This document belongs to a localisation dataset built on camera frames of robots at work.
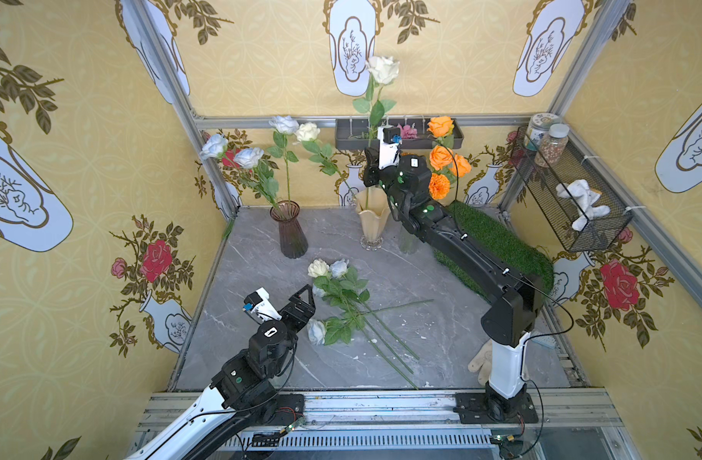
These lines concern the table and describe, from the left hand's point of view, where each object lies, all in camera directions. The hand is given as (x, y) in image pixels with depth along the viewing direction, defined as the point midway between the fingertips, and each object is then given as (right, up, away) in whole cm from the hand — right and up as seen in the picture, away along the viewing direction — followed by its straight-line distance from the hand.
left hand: (295, 293), depth 75 cm
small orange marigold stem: (+39, +29, +3) cm, 48 cm away
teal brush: (+72, -16, +9) cm, 74 cm away
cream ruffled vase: (+21, +24, +14) cm, 35 cm away
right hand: (+22, +39, -1) cm, 45 cm away
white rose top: (+10, +3, +22) cm, 25 cm away
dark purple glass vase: (-6, +12, +27) cm, 30 cm away
